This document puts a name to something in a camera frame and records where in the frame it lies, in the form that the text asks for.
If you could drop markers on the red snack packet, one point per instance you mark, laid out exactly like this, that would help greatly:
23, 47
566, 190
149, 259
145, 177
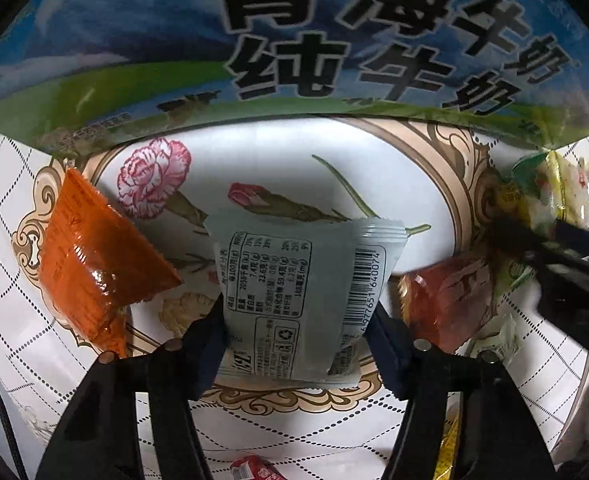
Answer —
449, 300

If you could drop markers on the small red wrapped snack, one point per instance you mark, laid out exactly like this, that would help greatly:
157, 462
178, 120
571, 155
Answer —
252, 469

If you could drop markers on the blue green printed carton box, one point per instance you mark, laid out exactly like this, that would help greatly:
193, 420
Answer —
124, 35

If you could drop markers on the yellow green snack packet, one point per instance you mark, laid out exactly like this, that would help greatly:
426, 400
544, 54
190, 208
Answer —
539, 195

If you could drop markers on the orange snack packet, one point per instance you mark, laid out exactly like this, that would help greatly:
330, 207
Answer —
89, 250

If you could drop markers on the white green snack packet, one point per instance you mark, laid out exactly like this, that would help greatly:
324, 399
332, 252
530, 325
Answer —
497, 337

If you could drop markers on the pale grey snack packet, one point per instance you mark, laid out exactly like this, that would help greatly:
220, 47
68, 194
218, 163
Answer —
294, 280

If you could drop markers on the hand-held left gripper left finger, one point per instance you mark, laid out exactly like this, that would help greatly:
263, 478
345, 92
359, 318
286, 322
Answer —
208, 355

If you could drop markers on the floral printed tablecloth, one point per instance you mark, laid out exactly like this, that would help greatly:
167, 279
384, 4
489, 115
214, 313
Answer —
284, 160

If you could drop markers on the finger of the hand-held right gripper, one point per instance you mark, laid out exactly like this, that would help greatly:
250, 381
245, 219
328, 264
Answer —
584, 240
519, 237

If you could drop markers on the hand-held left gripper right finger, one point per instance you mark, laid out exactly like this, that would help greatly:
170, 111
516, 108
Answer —
385, 355

